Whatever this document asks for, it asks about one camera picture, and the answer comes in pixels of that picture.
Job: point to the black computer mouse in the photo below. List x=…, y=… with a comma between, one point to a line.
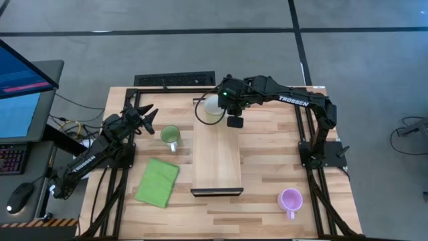
x=20, y=197

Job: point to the black keyboard with red backlight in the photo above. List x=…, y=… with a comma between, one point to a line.
x=11, y=159

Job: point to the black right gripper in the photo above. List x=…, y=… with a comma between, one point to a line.
x=234, y=95

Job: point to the purple mug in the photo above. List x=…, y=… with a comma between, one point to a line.
x=290, y=199

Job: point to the black framed computer monitor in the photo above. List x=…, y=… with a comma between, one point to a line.
x=20, y=73

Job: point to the grey side desk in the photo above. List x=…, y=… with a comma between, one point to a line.
x=36, y=160

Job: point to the green mug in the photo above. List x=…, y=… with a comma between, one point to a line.
x=170, y=134

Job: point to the wooden shelf with black frame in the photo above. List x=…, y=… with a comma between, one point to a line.
x=215, y=157

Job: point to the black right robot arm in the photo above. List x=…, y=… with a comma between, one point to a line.
x=294, y=100

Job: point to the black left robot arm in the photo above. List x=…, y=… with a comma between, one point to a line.
x=83, y=164

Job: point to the green folded cloth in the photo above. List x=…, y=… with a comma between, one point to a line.
x=157, y=182

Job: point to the black aluminium table frame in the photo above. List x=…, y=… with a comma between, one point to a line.
x=167, y=90

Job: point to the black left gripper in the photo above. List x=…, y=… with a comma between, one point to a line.
x=132, y=118

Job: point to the white mug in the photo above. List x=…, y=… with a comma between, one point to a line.
x=211, y=104

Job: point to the grey framed computer monitor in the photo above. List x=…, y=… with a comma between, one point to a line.
x=23, y=117

